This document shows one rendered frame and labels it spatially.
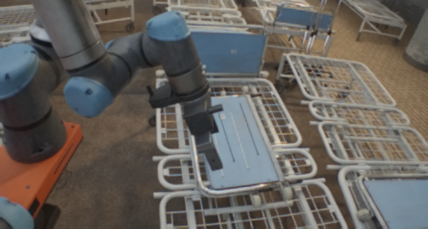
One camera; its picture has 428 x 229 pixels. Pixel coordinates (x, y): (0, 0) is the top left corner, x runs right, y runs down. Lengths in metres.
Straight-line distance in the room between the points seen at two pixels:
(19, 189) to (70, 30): 0.37
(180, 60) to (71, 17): 0.20
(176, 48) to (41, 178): 0.40
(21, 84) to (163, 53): 0.28
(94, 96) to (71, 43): 0.09
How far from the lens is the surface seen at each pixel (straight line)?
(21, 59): 0.62
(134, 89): 2.85
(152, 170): 2.11
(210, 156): 0.59
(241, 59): 2.15
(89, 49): 0.46
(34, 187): 0.67
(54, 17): 0.45
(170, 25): 0.50
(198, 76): 0.54
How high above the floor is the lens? 1.66
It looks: 39 degrees down
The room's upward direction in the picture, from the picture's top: 9 degrees clockwise
